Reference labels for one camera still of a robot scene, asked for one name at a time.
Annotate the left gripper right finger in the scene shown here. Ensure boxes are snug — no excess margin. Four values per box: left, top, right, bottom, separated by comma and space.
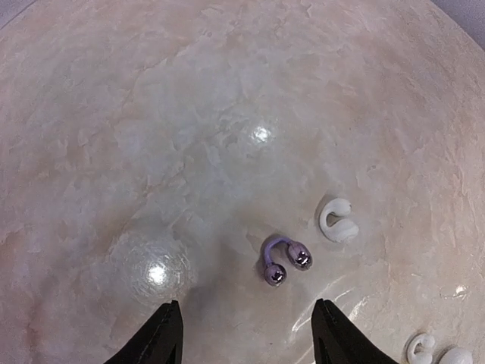
311, 299, 397, 364

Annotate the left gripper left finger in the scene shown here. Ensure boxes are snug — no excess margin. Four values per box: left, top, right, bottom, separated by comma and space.
105, 300, 183, 364

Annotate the purple clip earbud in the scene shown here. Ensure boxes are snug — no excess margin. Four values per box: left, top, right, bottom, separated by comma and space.
261, 237, 314, 286

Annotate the white clip earbud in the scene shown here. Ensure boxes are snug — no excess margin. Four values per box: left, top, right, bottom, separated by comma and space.
318, 198, 359, 243
404, 333, 474, 364

